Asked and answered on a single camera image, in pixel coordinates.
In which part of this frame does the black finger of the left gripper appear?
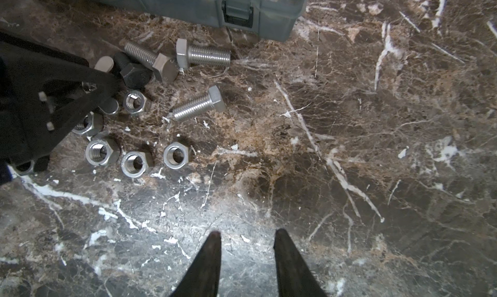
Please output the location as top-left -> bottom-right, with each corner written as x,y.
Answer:
1,30 -> 119,180

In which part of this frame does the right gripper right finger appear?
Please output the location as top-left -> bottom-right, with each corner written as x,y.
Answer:
273,228 -> 326,296

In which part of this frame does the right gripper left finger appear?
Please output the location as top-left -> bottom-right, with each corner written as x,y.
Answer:
170,231 -> 221,297

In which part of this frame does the black hex bolt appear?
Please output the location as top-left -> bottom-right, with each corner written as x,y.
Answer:
113,52 -> 152,89

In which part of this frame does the silver wing nut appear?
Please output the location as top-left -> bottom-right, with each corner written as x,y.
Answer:
94,56 -> 120,115

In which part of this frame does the black hex nut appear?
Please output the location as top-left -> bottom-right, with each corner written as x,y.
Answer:
13,156 -> 50,176

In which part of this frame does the silver hex nut lower left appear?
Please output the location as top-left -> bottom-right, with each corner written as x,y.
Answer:
85,138 -> 121,166

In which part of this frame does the silver hex nut small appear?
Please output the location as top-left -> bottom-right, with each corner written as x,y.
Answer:
123,90 -> 151,116

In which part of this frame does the silver hex nut middle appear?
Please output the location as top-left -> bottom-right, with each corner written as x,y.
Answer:
120,151 -> 154,179

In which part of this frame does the silver hex bolt left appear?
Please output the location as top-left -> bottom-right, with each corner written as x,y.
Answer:
124,41 -> 179,83

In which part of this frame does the silver hex bolt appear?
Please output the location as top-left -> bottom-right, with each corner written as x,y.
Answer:
124,41 -> 179,83
176,38 -> 231,69
167,85 -> 226,122

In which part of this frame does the silver hex nut right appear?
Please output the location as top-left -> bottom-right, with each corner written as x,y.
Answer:
163,142 -> 192,170

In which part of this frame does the silver hex bolt top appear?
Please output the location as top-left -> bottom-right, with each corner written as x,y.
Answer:
176,38 -> 231,69

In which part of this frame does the silver hex bolt lower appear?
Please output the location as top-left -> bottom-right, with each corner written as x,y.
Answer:
167,85 -> 226,122

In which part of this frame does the clear plastic organizer box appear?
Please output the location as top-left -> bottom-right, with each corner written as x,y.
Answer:
50,0 -> 311,42

